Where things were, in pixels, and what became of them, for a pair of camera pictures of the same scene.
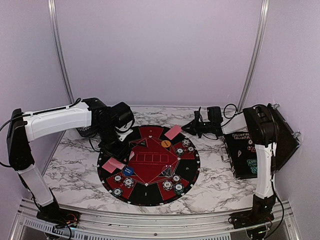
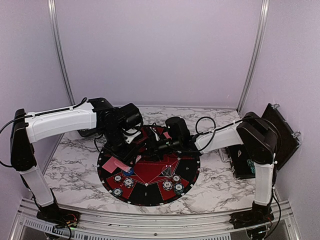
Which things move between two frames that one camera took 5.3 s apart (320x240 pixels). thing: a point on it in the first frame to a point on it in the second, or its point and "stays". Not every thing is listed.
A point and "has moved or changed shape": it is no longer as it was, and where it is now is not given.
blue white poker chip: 179,188 stays
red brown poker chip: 176,178 stays
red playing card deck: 131,155 has moved or changed shape
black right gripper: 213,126 to 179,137
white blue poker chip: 167,185 stays
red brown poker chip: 117,178 stays
